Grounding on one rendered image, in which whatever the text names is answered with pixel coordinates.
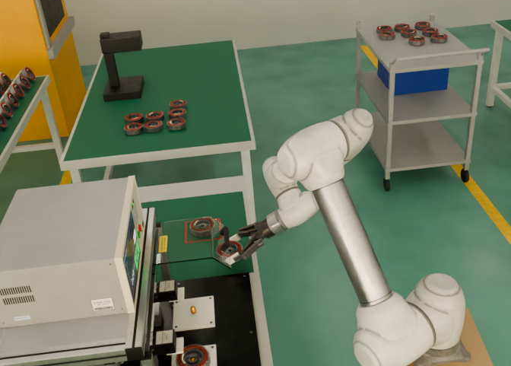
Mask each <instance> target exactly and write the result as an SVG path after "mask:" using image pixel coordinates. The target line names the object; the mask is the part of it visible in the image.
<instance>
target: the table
mask: <svg viewBox="0 0 511 366"><path fill-rule="evenodd" d="M22 74H23V75H19V76H17V77H16V81H17V83H18V84H15V83H13V84H11V83H12V82H13V80H14V79H10V78H9V77H8V76H7V75H6V74H5V73H1V74H0V100H1V98H2V96H3V95H4V100H5V102H1V103H0V173H1V172H2V170H3V168H4V166H5V164H6V162H7V161H8V159H9V157H10V155H11V153H18V152H25V151H39V150H46V149H53V148H54V149H55V150H56V154H57V157H58V160H59V162H60V160H61V158H62V155H63V152H64V149H63V147H62V142H61V139H60V135H59V131H58V127H57V125H56V120H55V117H54V113H53V111H52V106H51V103H50V99H49V95H48V92H47V87H48V85H49V83H50V82H51V81H50V77H49V75H44V76H36V77H35V74H34V73H33V72H32V71H31V69H30V68H28V67H25V68H23V69H22ZM8 88H9V89H10V92H11V93H10V92H8V93H6V94H5V92H6V91H7V89H8ZM40 100H41V101H42V104H43V109H44V112H45V114H46V119H47V122H48V125H49V130H50V133H51V136H52V140H53V142H49V143H42V144H35V145H21V146H15V145H16V144H17V142H18V140H19V138H20V137H21V135H22V133H23V131H24V129H25V128H26V126H27V124H28V122H29V120H30V118H31V116H32V115H33V112H34V111H35V109H36V108H37V105H38V103H39V102H40Z"/></svg>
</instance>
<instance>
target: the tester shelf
mask: <svg viewBox="0 0 511 366"><path fill-rule="evenodd" d="M142 212H143V216H144V223H145V229H144V241H143V248H142V255H141V268H140V275H139V282H138V295H137V302H136V308H135V313H120V314H113V315H106V316H100V317H88V318H81V319H75V320H63V321H56V322H50V323H38V324H32V325H25V326H13V327H7V328H1V329H0V366H89V365H96V364H107V363H113V362H120V361H134V360H140V359H144V351H145V343H146V333H147V324H148V308H149V298H150V290H151V273H152V263H153V255H154V238H155V228H156V220H157V215H156V211H155V207H150V208H143V209H142Z"/></svg>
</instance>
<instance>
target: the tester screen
mask: <svg viewBox="0 0 511 366"><path fill-rule="evenodd" d="M134 230H135V226H134V222H133V218H132V214H131V219H130V224H129V233H128V239H127V244H126V249H125V259H124V265H125V270H126V275H127V278H128V281H129V287H130V290H131V293H132V294H133V288H134V282H133V286H132V270H133V269H134V273H135V270H136V272H137V274H138V271H137V269H136V265H135V251H134V255H133V252H132V241H133V236H134ZM136 242H137V236H136V240H135V248H136ZM136 281H137V275H136ZM136 281H135V288H136ZM134 300H135V294H134ZM134 300H133V302H134Z"/></svg>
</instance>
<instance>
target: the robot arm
mask: <svg viewBox="0 0 511 366"><path fill-rule="evenodd" d="M372 132H373V118H372V116H371V114H370V113H369V112H368V111H367V110H364V109H361V108H355V109H352V110H349V111H347V112H346V113H345V114H344V115H343V116H342V115H341V116H337V117H335V118H333V119H330V120H327V121H325V122H323V123H317V124H315V125H312V126H309V127H307V128H305V129H303V130H300V131H299V132H297V133H295V134H294V135H292V136H291V137H290V138H289V139H288V140H287V141H286V142H285V143H284V144H283V145H282V146H281V147H280V149H279V151H278V156H272V157H269V158H268V159H267V160H266V161H265V162H264V164H263V166H262V171H263V175H264V178H265V181H266V183H267V185H268V188H269V189H270V190H271V193H272V194H273V196H274V197H275V198H276V200H277V202H278V207H279V209H277V210H275V211H274V212H272V213H271V214H269V215H267V217H266V218H267V219H264V220H263V221H260V222H259V223H258V222H257V221H256V222H255V223H253V224H250V225H247V226H245V227H242V228H239V229H238V232H237V234H235V235H233V236H232V237H230V240H233V241H236V242H237V241H238V240H241V238H243V237H251V238H250V239H249V242H248V244H247V245H245V247H244V248H243V249H242V250H241V251H240V252H237V253H235V254H233V255H232V256H230V264H232V263H234V262H236V261H237V260H239V259H241V258H243V259H244V260H246V259H248V258H249V257H250V256H251V255H252V254H253V253H254V252H255V251H257V249H258V248H260V247H262V246H263V245H264V244H263V242H262V241H263V240H264V239H265V238H268V239H269V238H271V237H273V236H275V234H277V235H279V234H281V233H283V232H285V231H287V230H288V229H290V228H292V227H296V226H298V225H300V224H302V223H303V222H305V221H307V220H308V219H310V218H311V217H313V216H314V214H315V213H317V212H318V210H320V212H321V213H322V217H323V218H324V220H325V223H326V225H327V228H328V230H329V232H330V234H331V236H332V239H333V241H334V243H335V246H336V248H337V250H338V253H339V255H340V257H341V260H342V262H343V264H344V267H345V269H346V271H347V273H348V276H349V278H350V280H351V283H352V285H353V287H354V290H355V292H356V294H357V297H358V299H359V302H360V303H359V304H358V307H357V311H356V318H357V332H356V333H355V334H354V341H353V347H354V354H355V356H356V358H357V360H358V361H359V363H360V364H361V365H362V366H407V365H409V364H410V363H412V362H414V366H431V365H437V364H448V363H453V362H470V360H471V355H470V354H469V352H468V351H467V350H466V349H465V347H464V345H463V344H462V341H461V339H460V336H461V333H462V328H463V325H464V321H465V296H464V294H463V291H462V288H461V286H460V285H458V283H457V282H456V281H455V279H453V278H452V277H450V276H449V275H446V274H442V273H434V274H429V275H426V276H425V277H423V278H422V279H421V280H420V281H419V282H418V283H417V284H416V285H415V288H414V290H413V291H412V292H411V293H410V294H409V295H408V296H407V297H406V298H405V299H404V298H403V297H402V296H401V295H400V294H398V293H396V292H394V291H391V288H390V287H389V283H388V282H387V280H386V277H385V275H384V273H383V270H382V268H381V265H380V264H379V260H378V259H377V257H376V254H375V252H374V249H373V247H372V244H371V242H370V239H369V238H368V236H367V233H366V231H365V228H364V226H363V223H362V221H361V220H360V216H359V215H358V212H357V210H356V207H355V205H354V202H353V200H352V198H351V195H350V193H349V191H348V188H347V186H346V184H345V182H344V179H343V177H344V165H345V164H346V163H347V162H348V161H350V160H352V159H353V158H354V157H355V156H356V155H357V154H358V153H359V152H360V151H361V150H362V149H363V148H364V146H365V145H366V143H367V142H368V141H369V139H370V137H371V135H372ZM297 181H300V182H301V183H302V184H303V186H304V187H305V188H306V189H307V190H309V191H305V192H301V191H300V189H299V187H298V185H297ZM310 191H312V192H310ZM242 230H243V231H242Z"/></svg>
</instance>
